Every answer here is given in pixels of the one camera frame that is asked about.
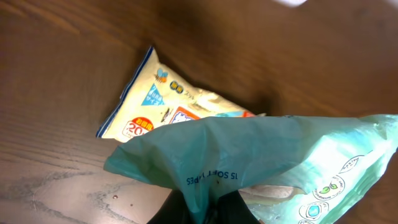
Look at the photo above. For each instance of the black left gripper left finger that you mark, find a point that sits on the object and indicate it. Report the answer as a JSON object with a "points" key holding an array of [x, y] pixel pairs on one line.
{"points": [[173, 211]]}

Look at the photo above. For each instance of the small teal wipes pack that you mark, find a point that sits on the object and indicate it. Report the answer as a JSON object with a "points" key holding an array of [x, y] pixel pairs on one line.
{"points": [[329, 162]]}

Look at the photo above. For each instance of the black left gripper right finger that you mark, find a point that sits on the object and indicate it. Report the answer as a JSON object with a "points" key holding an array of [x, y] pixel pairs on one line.
{"points": [[231, 209]]}

